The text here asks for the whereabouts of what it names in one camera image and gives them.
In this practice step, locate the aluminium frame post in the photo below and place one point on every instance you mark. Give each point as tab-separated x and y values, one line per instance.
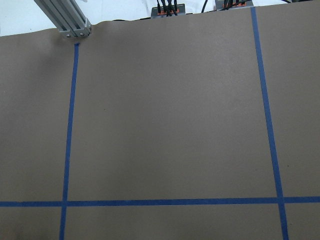
67	16

